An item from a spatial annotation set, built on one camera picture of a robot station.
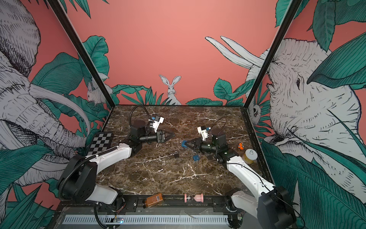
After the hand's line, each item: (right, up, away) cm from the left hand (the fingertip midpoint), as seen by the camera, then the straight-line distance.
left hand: (174, 134), depth 77 cm
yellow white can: (+47, -15, +11) cm, 51 cm away
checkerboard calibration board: (-52, -8, +18) cm, 55 cm away
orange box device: (-10, -34, -4) cm, 35 cm away
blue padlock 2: (+13, -17, +14) cm, 25 cm away
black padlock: (0, -16, +16) cm, 23 cm away
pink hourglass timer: (+13, -34, -2) cm, 36 cm away
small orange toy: (+44, -10, +18) cm, 49 cm away
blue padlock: (+5, -5, -3) cm, 8 cm away
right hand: (+6, -5, -5) cm, 9 cm away
